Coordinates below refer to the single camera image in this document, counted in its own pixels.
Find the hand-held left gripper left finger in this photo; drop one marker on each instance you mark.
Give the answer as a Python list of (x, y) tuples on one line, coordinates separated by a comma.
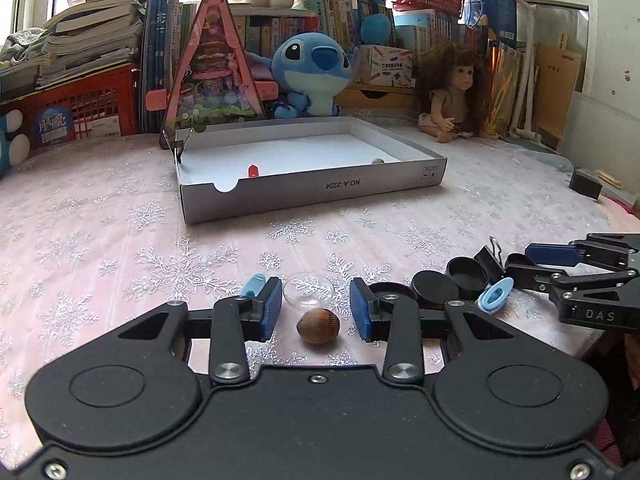
[(272, 310)]

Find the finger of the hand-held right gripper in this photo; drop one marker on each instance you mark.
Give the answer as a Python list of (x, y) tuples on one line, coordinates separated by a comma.
[(550, 253), (525, 270)]

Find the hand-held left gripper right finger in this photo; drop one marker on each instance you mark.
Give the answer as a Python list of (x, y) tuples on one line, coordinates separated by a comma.
[(360, 310)]

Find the light blue clip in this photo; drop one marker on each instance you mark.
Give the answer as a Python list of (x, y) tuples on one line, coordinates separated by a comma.
[(254, 282), (492, 297)]

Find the black binder clip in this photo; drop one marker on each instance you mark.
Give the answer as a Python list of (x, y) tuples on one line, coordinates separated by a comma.
[(487, 260), (177, 149)]

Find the brown hazelnut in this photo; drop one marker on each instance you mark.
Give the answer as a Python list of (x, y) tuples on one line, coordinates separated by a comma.
[(318, 327)]

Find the black round cap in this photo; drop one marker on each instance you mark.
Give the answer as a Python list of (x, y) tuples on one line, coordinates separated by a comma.
[(435, 287), (467, 270)]

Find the white cardboard box tray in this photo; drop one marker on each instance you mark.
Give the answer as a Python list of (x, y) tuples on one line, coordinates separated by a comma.
[(300, 155)]

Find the small black box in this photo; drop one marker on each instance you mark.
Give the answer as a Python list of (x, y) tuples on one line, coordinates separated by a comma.
[(585, 185)]

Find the grey flat box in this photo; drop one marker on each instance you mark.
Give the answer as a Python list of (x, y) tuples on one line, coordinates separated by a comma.
[(620, 192)]

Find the small red clip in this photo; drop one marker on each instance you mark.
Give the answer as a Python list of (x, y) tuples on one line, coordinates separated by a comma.
[(253, 171)]

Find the pink snowflake tablecloth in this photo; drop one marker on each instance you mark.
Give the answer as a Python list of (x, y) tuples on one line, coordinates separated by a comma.
[(125, 240)]

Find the brown cardboard sheet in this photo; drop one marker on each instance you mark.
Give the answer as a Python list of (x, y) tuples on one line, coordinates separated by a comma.
[(557, 90)]

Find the white plastic pipes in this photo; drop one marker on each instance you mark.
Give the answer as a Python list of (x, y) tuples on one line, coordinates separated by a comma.
[(525, 85)]

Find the shiny foil sheets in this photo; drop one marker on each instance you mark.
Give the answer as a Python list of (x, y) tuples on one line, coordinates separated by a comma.
[(505, 85)]

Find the doll with brown hair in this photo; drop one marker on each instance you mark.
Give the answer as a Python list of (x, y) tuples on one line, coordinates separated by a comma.
[(460, 80)]

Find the wooden drawer box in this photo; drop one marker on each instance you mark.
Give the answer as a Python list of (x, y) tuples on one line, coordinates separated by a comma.
[(375, 97)]

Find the blue alien plush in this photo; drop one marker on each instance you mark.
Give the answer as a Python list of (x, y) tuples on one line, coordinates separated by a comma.
[(310, 70)]

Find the printed cardboard box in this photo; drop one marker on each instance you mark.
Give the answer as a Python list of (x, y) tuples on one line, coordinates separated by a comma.
[(387, 65)]

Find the pink triangular dollhouse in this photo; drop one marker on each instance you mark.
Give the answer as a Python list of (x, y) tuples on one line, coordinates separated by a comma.
[(215, 70)]

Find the blue paper bag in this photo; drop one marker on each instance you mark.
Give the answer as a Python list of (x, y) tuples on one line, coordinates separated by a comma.
[(492, 10)]

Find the upright blue workbooks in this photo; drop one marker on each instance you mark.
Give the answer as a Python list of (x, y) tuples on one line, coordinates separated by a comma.
[(160, 60)]

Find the red plastic crate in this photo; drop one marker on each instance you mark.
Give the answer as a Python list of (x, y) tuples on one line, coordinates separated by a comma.
[(90, 105)]

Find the row of shelved books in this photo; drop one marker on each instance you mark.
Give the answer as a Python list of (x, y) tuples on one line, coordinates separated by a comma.
[(345, 15)]

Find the blue cat plush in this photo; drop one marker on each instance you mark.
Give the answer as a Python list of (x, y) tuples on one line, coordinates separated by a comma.
[(12, 135)]

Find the stack of books and papers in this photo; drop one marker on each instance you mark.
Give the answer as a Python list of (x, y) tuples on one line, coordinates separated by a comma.
[(90, 35)]

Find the grey cloth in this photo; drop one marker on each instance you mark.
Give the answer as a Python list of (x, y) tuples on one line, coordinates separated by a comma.
[(20, 45)]

